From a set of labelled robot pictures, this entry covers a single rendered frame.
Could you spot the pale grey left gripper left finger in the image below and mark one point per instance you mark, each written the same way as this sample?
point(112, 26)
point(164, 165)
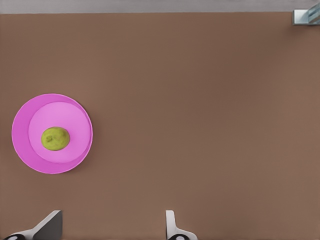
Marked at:
point(47, 226)

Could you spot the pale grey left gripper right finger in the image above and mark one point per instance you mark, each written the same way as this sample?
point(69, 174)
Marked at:
point(172, 225)

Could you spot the green apple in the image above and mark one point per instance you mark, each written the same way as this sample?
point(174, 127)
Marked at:
point(55, 138)

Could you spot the pink round plate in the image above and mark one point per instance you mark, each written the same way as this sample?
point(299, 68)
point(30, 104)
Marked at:
point(52, 133)

